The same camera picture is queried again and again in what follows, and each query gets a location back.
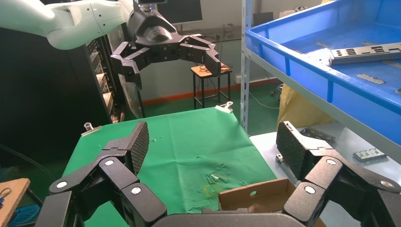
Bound small metal plate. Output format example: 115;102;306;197
356;73;386;85

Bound wooden stool black legs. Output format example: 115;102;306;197
191;62;233;110

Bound brown cardboard box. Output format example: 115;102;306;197
218;178;328;227

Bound toothed metal strip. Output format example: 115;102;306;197
353;148;386;162

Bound cluttered work desk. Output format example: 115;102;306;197
175;26;242;43

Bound flat stamped metal plate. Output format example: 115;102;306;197
275;153;298;183

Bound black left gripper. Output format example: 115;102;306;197
110;9;222;91

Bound dark equipment rack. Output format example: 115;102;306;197
0;27;126;164

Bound silver oval panel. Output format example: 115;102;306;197
117;77;145;119

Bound silver binder clip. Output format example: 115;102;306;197
80;122;103;137
215;101;234;114

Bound perforated metal shelf post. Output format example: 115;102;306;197
240;0;254;134

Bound large black monitor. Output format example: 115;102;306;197
157;0;203;25

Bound small black screen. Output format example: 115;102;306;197
253;12;274;27

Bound light wooden board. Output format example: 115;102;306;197
0;178;31;227

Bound blue plastic tray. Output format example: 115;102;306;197
245;0;401;145

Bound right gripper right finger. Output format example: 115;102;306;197
275;121;401;227

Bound white base board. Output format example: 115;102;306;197
249;121;401;227

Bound blue fabric bundle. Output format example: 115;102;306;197
8;203;41;227

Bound yellow woven sack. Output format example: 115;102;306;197
277;84;334;128

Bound long narrow metal rail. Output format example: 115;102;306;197
302;127;336;145

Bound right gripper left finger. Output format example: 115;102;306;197
34;121;167;227

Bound green cloth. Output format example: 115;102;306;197
62;106;278;227

